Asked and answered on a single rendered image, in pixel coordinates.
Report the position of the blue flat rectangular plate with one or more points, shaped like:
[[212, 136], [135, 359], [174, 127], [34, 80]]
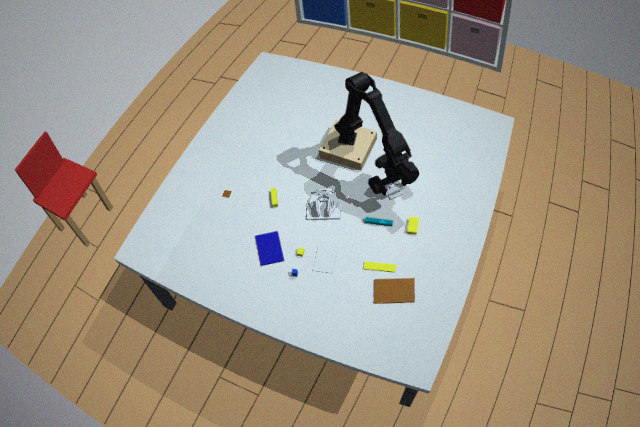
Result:
[[269, 248]]

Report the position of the teal rectangular block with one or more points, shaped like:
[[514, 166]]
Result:
[[373, 221]]

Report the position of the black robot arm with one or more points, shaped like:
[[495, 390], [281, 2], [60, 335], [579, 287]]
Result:
[[393, 141]]

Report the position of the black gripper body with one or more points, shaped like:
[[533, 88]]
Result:
[[378, 185]]

